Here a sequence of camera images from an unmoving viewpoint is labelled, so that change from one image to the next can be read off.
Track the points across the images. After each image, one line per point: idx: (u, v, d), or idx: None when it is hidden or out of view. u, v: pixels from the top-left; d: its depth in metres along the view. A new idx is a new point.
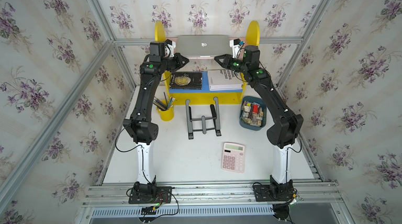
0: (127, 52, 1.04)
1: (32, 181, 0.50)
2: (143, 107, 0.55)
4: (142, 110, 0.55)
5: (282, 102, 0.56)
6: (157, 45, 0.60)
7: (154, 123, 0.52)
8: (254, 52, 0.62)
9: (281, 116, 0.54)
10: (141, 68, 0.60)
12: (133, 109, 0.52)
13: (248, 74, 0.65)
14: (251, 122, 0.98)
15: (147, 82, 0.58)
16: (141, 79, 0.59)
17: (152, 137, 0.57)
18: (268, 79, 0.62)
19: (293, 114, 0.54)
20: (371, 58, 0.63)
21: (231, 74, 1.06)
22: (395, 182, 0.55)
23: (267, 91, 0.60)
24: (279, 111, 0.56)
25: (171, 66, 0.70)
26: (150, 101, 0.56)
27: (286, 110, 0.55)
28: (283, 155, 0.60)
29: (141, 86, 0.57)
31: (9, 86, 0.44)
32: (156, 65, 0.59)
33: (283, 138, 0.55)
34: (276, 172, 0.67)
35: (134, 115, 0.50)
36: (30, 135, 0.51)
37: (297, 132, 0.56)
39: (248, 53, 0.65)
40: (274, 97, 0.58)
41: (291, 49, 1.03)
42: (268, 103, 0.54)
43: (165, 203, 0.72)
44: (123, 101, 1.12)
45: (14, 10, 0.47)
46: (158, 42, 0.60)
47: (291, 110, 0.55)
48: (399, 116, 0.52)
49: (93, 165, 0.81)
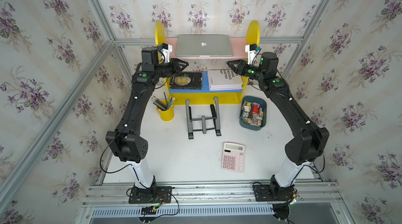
0: (127, 52, 1.04)
1: (33, 180, 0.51)
2: (131, 118, 0.48)
4: (130, 122, 0.48)
5: (303, 114, 0.50)
6: (149, 53, 0.55)
7: (143, 138, 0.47)
8: (272, 59, 0.58)
9: (303, 129, 0.48)
10: (133, 77, 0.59)
12: (120, 121, 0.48)
13: (264, 82, 0.61)
14: (251, 122, 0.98)
15: (138, 91, 0.52)
16: (132, 88, 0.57)
17: (138, 156, 0.49)
18: (286, 88, 0.57)
19: (316, 127, 0.48)
20: (371, 58, 0.63)
21: (231, 74, 1.06)
22: (395, 182, 0.55)
23: (285, 101, 0.54)
24: (299, 123, 0.49)
25: (167, 73, 0.65)
26: (141, 112, 0.50)
27: (308, 122, 0.49)
28: (290, 169, 0.58)
29: (132, 94, 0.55)
31: (9, 86, 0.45)
32: (149, 75, 0.55)
33: (306, 155, 0.49)
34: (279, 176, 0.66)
35: (120, 126, 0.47)
36: (29, 135, 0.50)
37: (321, 149, 0.48)
39: (265, 59, 0.60)
40: (294, 107, 0.52)
41: (291, 49, 1.03)
42: (286, 113, 0.55)
43: (165, 203, 0.72)
44: (123, 101, 1.12)
45: (14, 10, 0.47)
46: (151, 49, 0.56)
47: (314, 123, 0.48)
48: (399, 116, 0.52)
49: (93, 165, 0.81)
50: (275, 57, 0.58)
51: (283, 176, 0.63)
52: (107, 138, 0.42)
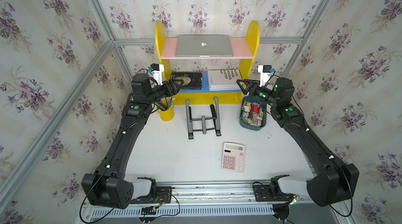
0: (127, 52, 1.04)
1: (33, 180, 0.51)
2: (115, 157, 0.42)
4: (113, 161, 0.41)
5: (324, 147, 0.45)
6: (140, 85, 0.50)
7: (127, 182, 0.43)
8: (289, 89, 0.53)
9: (327, 165, 0.42)
10: (124, 109, 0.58)
12: (103, 160, 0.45)
13: (276, 111, 0.58)
14: (252, 122, 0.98)
15: (129, 125, 0.48)
16: (121, 121, 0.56)
17: (120, 204, 0.40)
18: (300, 118, 0.53)
19: (342, 164, 0.42)
20: (371, 58, 0.63)
21: (231, 74, 1.06)
22: (395, 182, 0.55)
23: (301, 131, 0.50)
24: (321, 158, 0.44)
25: (160, 97, 0.60)
26: (128, 150, 0.44)
27: (332, 157, 0.43)
28: (300, 192, 0.55)
29: (121, 129, 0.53)
31: (9, 85, 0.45)
32: (142, 106, 0.52)
33: (333, 197, 0.41)
34: (283, 182, 0.64)
35: (101, 168, 0.40)
36: (30, 135, 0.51)
37: (350, 189, 0.42)
39: (279, 87, 0.56)
40: (313, 138, 0.47)
41: (291, 49, 1.03)
42: (305, 145, 0.49)
43: (165, 203, 0.72)
44: (123, 101, 1.12)
45: (14, 10, 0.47)
46: (142, 78, 0.52)
47: (339, 159, 0.42)
48: (399, 116, 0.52)
49: (93, 165, 0.81)
50: (291, 85, 0.54)
51: (288, 189, 0.61)
52: (83, 183, 0.38)
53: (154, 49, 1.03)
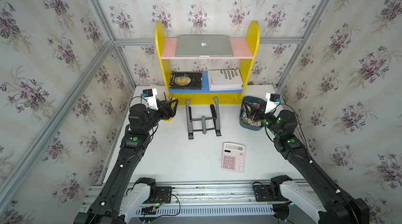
0: (127, 53, 1.06)
1: (33, 180, 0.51)
2: (110, 193, 0.41)
4: (109, 198, 0.40)
5: (330, 180, 0.45)
6: (137, 118, 0.50)
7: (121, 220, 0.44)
8: (291, 123, 0.55)
9: (335, 200, 0.41)
10: (123, 141, 0.53)
12: (98, 197, 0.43)
13: (279, 142, 0.59)
14: (252, 122, 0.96)
15: (126, 158, 0.48)
16: (119, 154, 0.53)
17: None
18: (302, 149, 0.54)
19: (349, 198, 0.41)
20: (371, 58, 0.63)
21: (231, 74, 1.06)
22: (395, 182, 0.55)
23: (305, 163, 0.51)
24: (328, 192, 0.43)
25: (157, 120, 0.61)
26: (124, 184, 0.44)
27: (338, 191, 0.43)
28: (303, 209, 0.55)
29: (118, 163, 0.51)
31: (9, 85, 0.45)
32: (141, 137, 0.53)
33: None
34: (288, 192, 0.62)
35: (95, 205, 0.39)
36: (30, 135, 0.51)
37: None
39: (282, 120, 0.58)
40: (317, 171, 0.48)
41: (291, 50, 1.03)
42: (310, 178, 0.50)
43: (165, 203, 0.72)
44: (123, 101, 1.12)
45: (14, 10, 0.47)
46: (138, 111, 0.52)
47: (346, 193, 0.42)
48: (399, 116, 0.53)
49: (93, 165, 0.81)
50: (293, 119, 0.55)
51: (292, 199, 0.60)
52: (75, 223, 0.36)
53: (154, 49, 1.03)
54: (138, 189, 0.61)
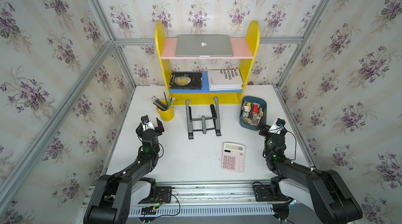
0: (127, 53, 1.06)
1: (33, 180, 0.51)
2: (130, 169, 0.53)
4: (128, 170, 0.51)
5: (306, 167, 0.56)
6: (148, 142, 0.63)
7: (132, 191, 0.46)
8: (281, 147, 0.63)
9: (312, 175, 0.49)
10: (141, 152, 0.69)
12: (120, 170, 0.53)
13: (270, 161, 0.70)
14: (251, 122, 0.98)
15: (143, 159, 0.63)
16: (138, 157, 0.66)
17: (115, 213, 0.40)
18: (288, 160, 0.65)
19: (324, 172, 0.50)
20: (371, 58, 0.63)
21: (231, 74, 1.06)
22: (395, 182, 0.55)
23: (288, 163, 0.62)
24: (305, 171, 0.52)
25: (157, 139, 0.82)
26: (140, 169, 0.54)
27: (313, 170, 0.52)
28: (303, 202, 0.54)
29: (136, 159, 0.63)
31: (9, 86, 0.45)
32: (152, 155, 0.69)
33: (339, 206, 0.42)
34: (286, 187, 0.62)
35: (118, 173, 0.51)
36: (30, 135, 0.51)
37: (354, 200, 0.42)
39: (272, 144, 0.67)
40: (297, 165, 0.58)
41: (291, 50, 1.03)
42: (292, 172, 0.58)
43: (165, 203, 0.72)
44: (123, 101, 1.12)
45: (14, 10, 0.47)
46: (150, 135, 0.66)
47: (319, 169, 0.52)
48: (399, 116, 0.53)
49: (93, 165, 0.81)
50: (282, 143, 0.64)
51: (291, 195, 0.60)
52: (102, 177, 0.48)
53: (154, 49, 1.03)
54: (139, 183, 0.64)
